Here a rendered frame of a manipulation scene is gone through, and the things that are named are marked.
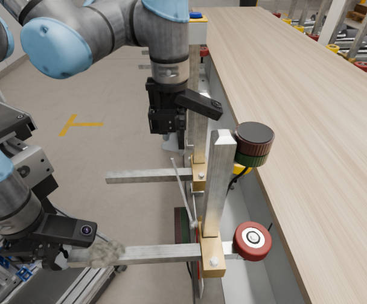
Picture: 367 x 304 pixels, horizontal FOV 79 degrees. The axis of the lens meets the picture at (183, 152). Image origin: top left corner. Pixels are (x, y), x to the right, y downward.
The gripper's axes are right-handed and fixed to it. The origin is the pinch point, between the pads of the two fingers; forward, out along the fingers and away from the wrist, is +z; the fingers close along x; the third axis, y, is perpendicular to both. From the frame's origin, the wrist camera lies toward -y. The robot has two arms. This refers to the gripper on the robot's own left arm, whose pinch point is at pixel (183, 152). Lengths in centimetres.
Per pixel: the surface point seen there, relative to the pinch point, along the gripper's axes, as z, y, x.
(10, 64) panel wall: 81, 273, -288
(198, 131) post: -1.6, -4.0, -7.1
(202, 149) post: 5.6, -5.4, -7.3
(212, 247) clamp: 11.2, -6.9, 20.1
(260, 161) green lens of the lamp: -14.7, -12.9, 18.5
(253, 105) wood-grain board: 8.3, -27.2, -38.2
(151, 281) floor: 98, 20, 0
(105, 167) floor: 96, 71, -87
